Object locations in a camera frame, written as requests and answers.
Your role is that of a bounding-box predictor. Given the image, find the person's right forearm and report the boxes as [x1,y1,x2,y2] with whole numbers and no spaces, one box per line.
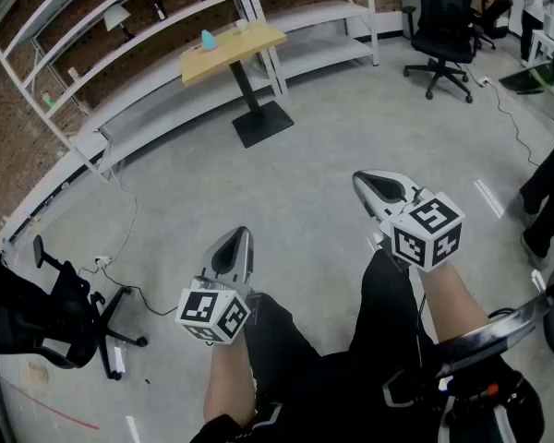
[413,260,490,343]

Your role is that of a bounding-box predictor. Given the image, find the black flat monitor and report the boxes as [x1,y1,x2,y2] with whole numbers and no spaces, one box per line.
[498,60,554,96]

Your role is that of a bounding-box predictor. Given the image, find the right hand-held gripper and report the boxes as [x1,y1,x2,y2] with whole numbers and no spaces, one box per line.
[353,169,466,274]

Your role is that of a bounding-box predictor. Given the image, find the black body-worn harness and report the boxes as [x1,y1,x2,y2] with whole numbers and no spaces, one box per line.
[382,288,554,443]

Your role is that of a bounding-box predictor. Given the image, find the person's black clothing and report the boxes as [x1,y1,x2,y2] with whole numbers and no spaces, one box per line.
[188,249,546,443]

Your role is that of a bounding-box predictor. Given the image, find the person's left forearm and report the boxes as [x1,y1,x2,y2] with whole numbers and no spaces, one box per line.
[202,329,259,428]

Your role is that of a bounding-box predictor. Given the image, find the black office chair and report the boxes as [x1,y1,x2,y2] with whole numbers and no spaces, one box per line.
[401,0,476,105]
[0,233,149,380]
[473,0,513,51]

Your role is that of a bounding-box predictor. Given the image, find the thin white cable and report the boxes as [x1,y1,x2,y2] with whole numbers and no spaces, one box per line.
[99,126,139,263]

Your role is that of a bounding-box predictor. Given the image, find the white metal shelving rack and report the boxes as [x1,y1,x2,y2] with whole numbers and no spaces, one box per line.
[239,0,379,96]
[0,0,290,184]

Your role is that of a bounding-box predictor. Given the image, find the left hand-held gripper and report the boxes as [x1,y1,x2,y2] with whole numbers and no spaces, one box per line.
[175,226,263,346]

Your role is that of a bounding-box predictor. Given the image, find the white shade table lamp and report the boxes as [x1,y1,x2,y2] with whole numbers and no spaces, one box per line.
[102,4,138,43]

